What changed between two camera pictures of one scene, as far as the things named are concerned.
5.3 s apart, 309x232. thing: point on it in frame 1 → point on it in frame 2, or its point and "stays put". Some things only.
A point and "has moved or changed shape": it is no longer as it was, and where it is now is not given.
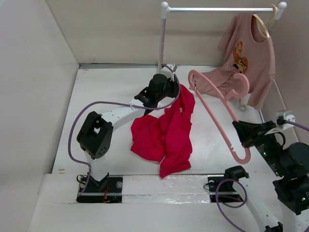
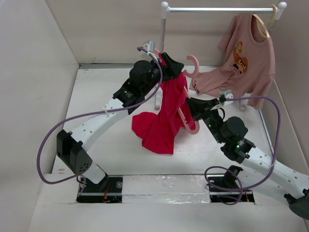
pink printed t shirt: (249, 70) stays put
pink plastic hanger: (226, 98) → (188, 127)
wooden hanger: (259, 20) stays put
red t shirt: (166, 137) has moved or changed shape
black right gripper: (256, 131) → (197, 107)
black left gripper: (175, 86) → (172, 70)
